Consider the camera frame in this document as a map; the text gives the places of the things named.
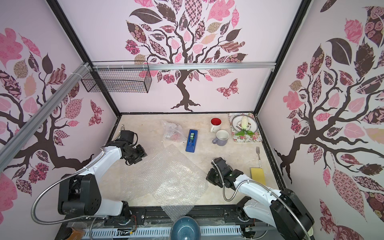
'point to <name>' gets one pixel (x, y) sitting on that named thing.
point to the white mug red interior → (215, 123)
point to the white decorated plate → (252, 123)
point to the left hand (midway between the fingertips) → (146, 158)
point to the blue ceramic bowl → (185, 228)
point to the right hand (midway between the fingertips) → (206, 176)
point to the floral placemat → (235, 138)
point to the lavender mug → (222, 136)
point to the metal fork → (258, 152)
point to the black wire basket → (133, 76)
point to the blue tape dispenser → (191, 141)
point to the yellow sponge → (257, 175)
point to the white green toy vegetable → (245, 124)
